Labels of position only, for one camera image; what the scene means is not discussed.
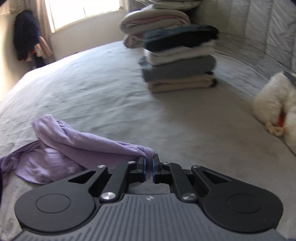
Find purple garment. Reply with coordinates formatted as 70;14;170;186
1;114;154;184

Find dark hanging clothes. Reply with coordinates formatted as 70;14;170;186
14;9;40;61

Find white fluffy plush toy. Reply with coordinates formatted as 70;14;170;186
252;71;295;153

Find grey bed sheet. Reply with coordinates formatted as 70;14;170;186
1;42;295;237

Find folded beige garment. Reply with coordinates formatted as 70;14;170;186
147;74;217;93

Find folded grey garment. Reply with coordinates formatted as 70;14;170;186
138;55;216;82

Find pink hanging garment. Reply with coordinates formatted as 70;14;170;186
26;36;54;63

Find folded white garment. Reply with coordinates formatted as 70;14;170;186
144;40;215;66

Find folded black garment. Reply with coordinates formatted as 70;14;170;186
143;24;219;52

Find grey quilted headboard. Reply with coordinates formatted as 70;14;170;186
191;1;295;76

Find folded grey pink duvet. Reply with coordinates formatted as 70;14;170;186
119;9;191;49

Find beige left curtain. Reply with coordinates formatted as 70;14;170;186
23;0;55;38

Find pink grey pillow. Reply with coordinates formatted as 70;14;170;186
138;0;202;11

